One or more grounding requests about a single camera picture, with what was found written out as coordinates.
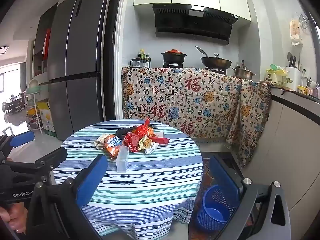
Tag black clay pot orange lid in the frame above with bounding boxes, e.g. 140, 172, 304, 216
161, 49, 187, 64

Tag blue plastic basket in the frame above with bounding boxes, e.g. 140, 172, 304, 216
196, 184, 240, 230

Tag black range hood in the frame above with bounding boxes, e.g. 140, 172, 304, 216
152, 3, 238, 46

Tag beige hanging bag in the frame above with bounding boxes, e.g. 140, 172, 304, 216
289, 19, 302, 46

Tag white knife block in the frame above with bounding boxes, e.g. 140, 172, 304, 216
286, 52, 302, 91

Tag yellow white cardboard box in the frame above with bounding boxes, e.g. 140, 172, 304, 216
37, 102, 58, 137

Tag person's left hand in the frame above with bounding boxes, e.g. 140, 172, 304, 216
0, 202, 28, 234

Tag hanging metal strainer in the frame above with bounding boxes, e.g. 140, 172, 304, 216
298, 13, 310, 29

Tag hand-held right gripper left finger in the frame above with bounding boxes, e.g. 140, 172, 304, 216
25, 154, 108, 240

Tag orange snack wrapper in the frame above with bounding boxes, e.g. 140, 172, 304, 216
105, 135, 123, 159

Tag white counter cabinets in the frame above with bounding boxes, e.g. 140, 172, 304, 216
246, 86, 320, 233

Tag red hanging cloth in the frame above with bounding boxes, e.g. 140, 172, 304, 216
42, 28, 52, 60

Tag clear plastic box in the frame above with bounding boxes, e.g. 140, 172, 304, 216
116, 145, 130, 173

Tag beige snack wrapper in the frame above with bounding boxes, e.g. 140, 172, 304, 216
139, 135, 158, 155

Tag black foam net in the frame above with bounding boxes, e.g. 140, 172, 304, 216
115, 128, 137, 138

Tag dark dining table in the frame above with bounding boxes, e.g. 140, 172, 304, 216
2, 94, 26, 115

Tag blue green striped tablecloth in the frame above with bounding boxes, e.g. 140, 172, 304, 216
51, 120, 203, 237

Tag open wall shelf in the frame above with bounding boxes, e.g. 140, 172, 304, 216
32, 4, 58, 81

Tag yellow green lidded containers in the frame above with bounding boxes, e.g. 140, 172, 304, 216
264, 64, 288, 86

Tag steel pot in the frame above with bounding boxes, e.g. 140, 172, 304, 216
232, 60, 257, 80

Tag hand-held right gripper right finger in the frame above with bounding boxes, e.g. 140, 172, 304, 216
189, 155, 292, 240

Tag white tiered rack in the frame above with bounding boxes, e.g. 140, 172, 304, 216
24, 79, 43, 131

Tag black wok with lid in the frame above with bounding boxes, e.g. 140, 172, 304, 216
195, 46, 232, 70

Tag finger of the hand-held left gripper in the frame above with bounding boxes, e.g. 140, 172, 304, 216
0, 131, 35, 159
0, 147, 68, 173

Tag printed blanket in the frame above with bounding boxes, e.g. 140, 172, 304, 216
121, 66, 272, 168

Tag red snack wrapper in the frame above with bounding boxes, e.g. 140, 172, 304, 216
124, 132, 141, 153

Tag gas stove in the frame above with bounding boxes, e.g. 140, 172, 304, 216
162, 61, 228, 75

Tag red plastic bag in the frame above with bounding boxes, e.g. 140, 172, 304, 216
136, 118, 153, 136

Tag grey refrigerator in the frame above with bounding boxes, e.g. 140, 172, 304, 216
46, 0, 113, 142

